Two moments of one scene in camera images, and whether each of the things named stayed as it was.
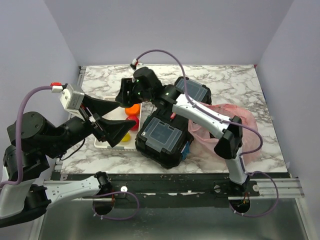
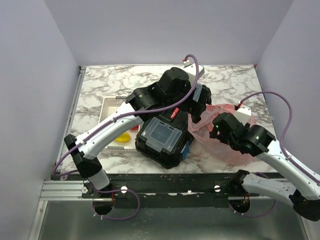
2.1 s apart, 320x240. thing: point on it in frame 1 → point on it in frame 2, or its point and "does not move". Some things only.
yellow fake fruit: [126, 138] does not move
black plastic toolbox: [164, 134] does not move
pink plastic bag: [203, 140] does not move
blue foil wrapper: [186, 151] does not move
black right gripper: [127, 85] → [221, 138]
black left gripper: [114, 130] → [195, 107]
